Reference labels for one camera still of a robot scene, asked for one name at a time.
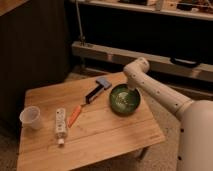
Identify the green ceramic bowl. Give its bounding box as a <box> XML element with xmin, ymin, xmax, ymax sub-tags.
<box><xmin>109</xmin><ymin>84</ymin><xmax>141</xmax><ymax>117</ymax></box>

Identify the black handle on shelf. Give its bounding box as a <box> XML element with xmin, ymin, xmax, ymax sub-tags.
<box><xmin>170</xmin><ymin>57</ymin><xmax>201</xmax><ymax>68</ymax></box>

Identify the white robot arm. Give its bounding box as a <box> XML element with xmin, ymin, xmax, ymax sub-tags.
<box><xmin>123</xmin><ymin>57</ymin><xmax>213</xmax><ymax>171</ymax></box>

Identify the wooden table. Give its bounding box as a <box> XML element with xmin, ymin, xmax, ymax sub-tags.
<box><xmin>17</xmin><ymin>77</ymin><xmax>165</xmax><ymax>171</ymax></box>

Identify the white tube bottle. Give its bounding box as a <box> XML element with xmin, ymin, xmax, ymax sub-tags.
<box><xmin>55</xmin><ymin>108</ymin><xmax>67</xmax><ymax>146</ymax></box>

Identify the metal shelf rack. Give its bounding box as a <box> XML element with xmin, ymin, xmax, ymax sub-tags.
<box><xmin>68</xmin><ymin>0</ymin><xmax>213</xmax><ymax>99</ymax></box>

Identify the clear plastic cup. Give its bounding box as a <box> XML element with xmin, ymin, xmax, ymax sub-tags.
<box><xmin>19</xmin><ymin>106</ymin><xmax>42</xmax><ymax>130</ymax></box>

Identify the orange carrot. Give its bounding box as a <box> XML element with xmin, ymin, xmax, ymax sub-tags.
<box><xmin>68</xmin><ymin>105</ymin><xmax>82</xmax><ymax>128</ymax></box>

